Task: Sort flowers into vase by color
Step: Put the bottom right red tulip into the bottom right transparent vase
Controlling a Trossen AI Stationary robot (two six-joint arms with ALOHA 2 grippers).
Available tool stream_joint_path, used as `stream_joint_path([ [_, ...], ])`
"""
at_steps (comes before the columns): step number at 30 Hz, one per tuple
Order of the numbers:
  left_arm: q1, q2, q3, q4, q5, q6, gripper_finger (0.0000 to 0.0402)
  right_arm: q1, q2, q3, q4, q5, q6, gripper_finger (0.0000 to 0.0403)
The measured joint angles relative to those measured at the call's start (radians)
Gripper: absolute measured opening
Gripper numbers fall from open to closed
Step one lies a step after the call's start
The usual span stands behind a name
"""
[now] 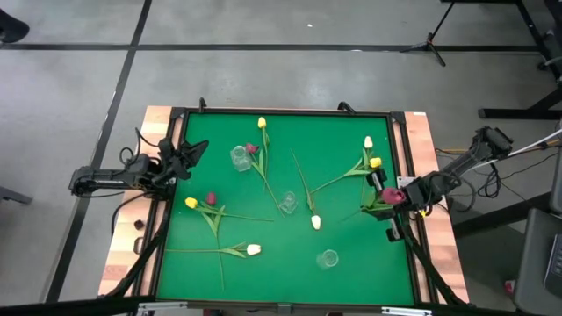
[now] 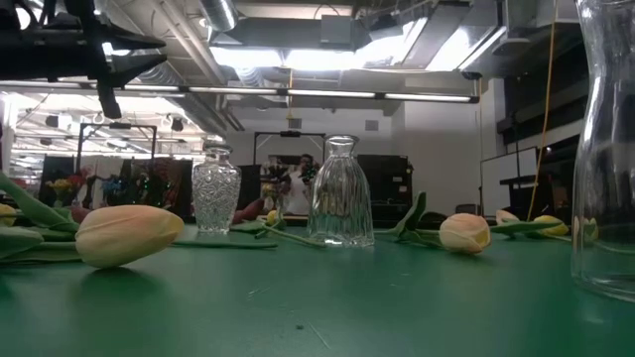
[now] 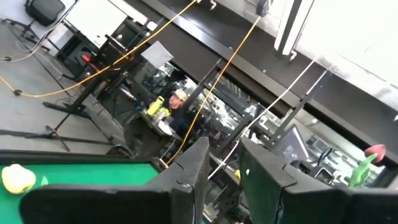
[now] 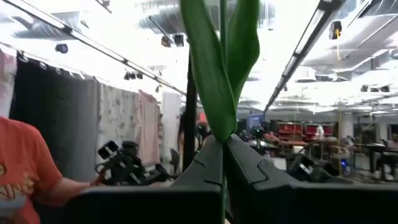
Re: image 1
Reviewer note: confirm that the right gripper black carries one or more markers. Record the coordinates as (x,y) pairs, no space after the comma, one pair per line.
(421,195)

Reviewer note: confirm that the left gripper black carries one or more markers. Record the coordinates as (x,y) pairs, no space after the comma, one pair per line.
(169,160)

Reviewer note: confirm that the red artificial tulip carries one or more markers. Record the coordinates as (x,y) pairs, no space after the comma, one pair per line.
(211,198)
(393,196)
(251,148)

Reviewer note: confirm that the yellow artificial tulip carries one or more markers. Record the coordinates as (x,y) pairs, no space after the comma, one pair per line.
(191,202)
(375,162)
(262,122)

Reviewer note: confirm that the white artificial tulip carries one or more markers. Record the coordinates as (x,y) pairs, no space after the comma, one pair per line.
(315,222)
(368,141)
(253,249)

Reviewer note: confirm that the ribbed glass vase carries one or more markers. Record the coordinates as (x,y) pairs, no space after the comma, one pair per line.
(288,203)

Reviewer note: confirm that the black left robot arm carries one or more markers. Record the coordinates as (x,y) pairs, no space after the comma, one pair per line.
(105,175)

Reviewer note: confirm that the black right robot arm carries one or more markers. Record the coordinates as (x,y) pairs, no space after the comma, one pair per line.
(465,160)

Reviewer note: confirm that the diamond-cut glass vase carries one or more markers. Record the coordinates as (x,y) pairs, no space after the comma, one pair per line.
(240,160)

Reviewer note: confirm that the tall smooth glass vase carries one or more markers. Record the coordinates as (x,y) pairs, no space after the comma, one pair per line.
(327,259)

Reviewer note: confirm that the white mounting plate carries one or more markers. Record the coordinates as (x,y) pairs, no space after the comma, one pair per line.
(405,181)

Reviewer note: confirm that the green table mat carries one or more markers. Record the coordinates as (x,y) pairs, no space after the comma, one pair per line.
(351,272)

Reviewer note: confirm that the small dark knob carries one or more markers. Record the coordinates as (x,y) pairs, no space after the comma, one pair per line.
(139,224)

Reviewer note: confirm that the black metal floor bar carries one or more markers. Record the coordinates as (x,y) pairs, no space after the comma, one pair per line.
(500,215)

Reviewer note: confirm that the small red object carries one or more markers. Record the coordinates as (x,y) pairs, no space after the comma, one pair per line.
(508,287)

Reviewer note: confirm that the black tripod stand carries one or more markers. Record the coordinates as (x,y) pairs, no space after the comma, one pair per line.
(428,44)

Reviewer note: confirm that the dark keyboard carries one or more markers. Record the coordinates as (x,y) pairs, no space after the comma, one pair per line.
(554,263)

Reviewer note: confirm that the stool base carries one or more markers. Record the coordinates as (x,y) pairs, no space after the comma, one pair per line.
(15,195)

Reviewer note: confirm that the person's dark shoe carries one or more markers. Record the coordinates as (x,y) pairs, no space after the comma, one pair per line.
(11,28)

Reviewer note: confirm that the black frame clamp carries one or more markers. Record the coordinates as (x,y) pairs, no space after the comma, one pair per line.
(202,104)
(347,106)

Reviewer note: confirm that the metal bracket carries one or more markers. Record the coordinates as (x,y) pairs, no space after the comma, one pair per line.
(406,311)
(160,306)

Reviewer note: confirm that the black metal table frame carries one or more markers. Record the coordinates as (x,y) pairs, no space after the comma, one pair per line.
(518,113)

